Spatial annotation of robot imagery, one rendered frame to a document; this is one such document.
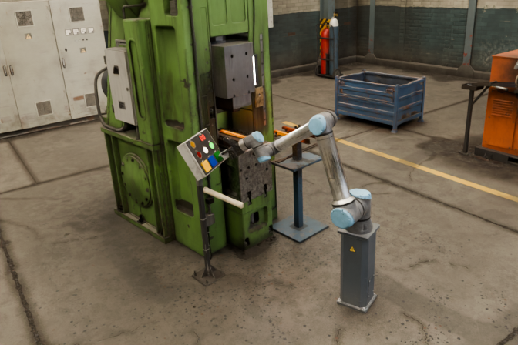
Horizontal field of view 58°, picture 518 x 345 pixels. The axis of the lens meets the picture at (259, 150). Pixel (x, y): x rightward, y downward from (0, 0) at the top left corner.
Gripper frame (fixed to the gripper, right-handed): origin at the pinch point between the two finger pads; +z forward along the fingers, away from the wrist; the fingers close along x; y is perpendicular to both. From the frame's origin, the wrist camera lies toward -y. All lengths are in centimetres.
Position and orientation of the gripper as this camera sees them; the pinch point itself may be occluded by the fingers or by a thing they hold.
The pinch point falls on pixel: (219, 154)
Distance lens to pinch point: 343.1
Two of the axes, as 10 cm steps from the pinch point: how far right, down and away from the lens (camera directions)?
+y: 5.1, 8.5, 1.3
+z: -7.9, 4.0, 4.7
